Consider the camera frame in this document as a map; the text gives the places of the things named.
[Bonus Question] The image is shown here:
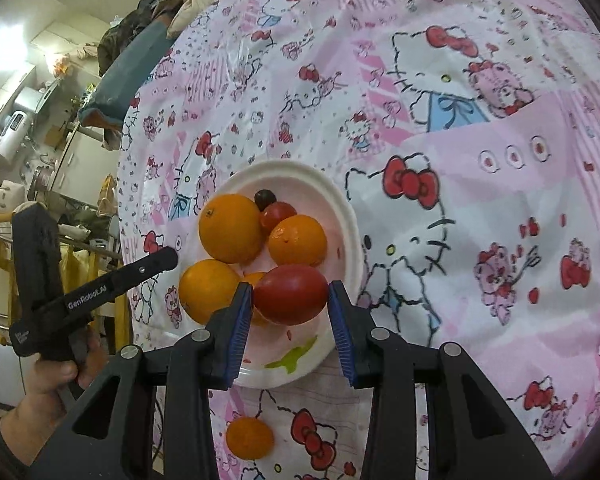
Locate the red cherry tomato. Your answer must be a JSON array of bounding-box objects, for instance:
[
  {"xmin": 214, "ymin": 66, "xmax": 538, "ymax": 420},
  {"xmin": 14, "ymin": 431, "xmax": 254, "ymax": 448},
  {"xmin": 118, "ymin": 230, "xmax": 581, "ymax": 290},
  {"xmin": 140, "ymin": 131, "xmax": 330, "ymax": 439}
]
[
  {"xmin": 260, "ymin": 202, "xmax": 297, "ymax": 234},
  {"xmin": 253, "ymin": 264, "xmax": 328, "ymax": 326}
]

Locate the person's left hand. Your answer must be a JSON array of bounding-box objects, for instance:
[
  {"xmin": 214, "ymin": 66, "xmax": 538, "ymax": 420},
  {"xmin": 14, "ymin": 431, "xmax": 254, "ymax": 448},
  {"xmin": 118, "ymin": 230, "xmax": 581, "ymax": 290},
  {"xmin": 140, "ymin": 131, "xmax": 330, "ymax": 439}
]
[{"xmin": 0, "ymin": 328, "xmax": 108, "ymax": 466}]

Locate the pink strawberry plate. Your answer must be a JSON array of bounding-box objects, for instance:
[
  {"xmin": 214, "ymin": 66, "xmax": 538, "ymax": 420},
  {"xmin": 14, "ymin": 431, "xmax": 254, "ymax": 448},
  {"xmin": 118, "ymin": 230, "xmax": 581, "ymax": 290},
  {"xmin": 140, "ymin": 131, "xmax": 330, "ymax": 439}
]
[{"xmin": 178, "ymin": 160, "xmax": 362, "ymax": 389}]

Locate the dark grape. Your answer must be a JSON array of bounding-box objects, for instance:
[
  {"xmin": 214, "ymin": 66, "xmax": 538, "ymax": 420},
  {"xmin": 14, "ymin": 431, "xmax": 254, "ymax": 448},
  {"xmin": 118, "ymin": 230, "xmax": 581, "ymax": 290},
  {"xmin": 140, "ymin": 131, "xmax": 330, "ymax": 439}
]
[{"xmin": 253, "ymin": 188, "xmax": 277, "ymax": 211}]

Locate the white water heater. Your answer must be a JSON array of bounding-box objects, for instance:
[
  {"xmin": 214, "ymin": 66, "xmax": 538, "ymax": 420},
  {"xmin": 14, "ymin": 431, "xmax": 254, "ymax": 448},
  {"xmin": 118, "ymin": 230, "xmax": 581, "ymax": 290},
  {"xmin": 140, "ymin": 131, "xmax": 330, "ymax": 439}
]
[{"xmin": 0, "ymin": 110, "xmax": 32, "ymax": 168}]

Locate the small tangerine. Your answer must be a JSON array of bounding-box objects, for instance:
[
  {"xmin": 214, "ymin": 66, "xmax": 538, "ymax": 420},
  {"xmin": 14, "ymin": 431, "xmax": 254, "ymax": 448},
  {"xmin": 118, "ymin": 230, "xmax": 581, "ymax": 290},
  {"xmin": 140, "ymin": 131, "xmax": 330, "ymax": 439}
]
[
  {"xmin": 242, "ymin": 271, "xmax": 268, "ymax": 326},
  {"xmin": 268, "ymin": 214, "xmax": 328, "ymax": 266},
  {"xmin": 225, "ymin": 416, "xmax": 275, "ymax": 460}
]

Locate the large orange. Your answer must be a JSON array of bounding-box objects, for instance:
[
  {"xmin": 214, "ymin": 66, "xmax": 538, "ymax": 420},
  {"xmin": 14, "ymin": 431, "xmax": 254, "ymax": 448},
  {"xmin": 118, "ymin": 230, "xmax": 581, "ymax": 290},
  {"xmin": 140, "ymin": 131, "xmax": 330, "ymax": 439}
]
[
  {"xmin": 198, "ymin": 194, "xmax": 264, "ymax": 264},
  {"xmin": 178, "ymin": 259, "xmax": 240, "ymax": 325}
]

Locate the Hello Kitty pink bedsheet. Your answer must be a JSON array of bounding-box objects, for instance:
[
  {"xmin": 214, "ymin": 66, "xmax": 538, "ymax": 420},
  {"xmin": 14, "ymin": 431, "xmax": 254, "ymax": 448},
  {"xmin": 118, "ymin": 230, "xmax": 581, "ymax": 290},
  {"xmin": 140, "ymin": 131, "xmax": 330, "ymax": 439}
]
[{"xmin": 118, "ymin": 0, "xmax": 600, "ymax": 472}]

